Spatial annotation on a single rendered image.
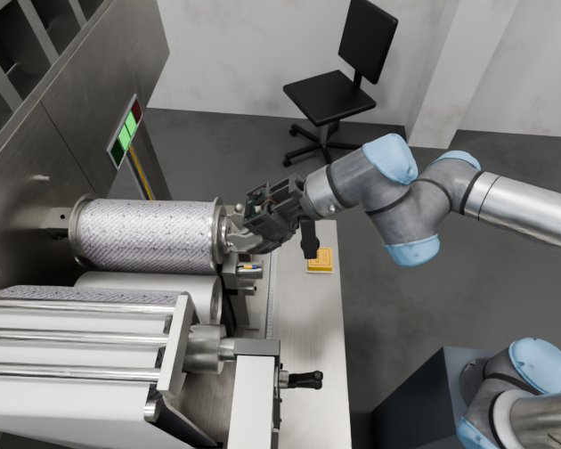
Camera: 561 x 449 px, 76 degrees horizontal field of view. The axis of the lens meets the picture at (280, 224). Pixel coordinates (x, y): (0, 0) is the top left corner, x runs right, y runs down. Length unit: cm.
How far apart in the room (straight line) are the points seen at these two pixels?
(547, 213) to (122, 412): 56
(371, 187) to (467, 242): 200
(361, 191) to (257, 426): 32
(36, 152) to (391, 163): 62
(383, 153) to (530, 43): 257
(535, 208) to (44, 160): 82
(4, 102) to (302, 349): 80
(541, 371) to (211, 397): 69
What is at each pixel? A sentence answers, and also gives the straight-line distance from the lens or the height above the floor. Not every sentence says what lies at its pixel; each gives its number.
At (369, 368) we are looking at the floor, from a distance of 194.
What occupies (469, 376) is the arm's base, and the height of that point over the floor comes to 94.
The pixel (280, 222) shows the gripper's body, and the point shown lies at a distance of 58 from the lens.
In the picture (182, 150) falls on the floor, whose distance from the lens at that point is 287.
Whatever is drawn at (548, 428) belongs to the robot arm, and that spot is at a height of 124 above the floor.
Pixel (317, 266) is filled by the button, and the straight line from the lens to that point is 105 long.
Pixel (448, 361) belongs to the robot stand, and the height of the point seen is 90.
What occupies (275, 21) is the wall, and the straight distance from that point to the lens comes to 272.
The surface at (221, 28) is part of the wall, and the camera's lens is 281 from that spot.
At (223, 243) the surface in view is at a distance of 68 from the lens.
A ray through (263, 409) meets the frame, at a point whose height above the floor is 144.
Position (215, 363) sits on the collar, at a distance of 50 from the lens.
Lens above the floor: 183
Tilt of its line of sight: 53 degrees down
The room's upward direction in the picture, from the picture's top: straight up
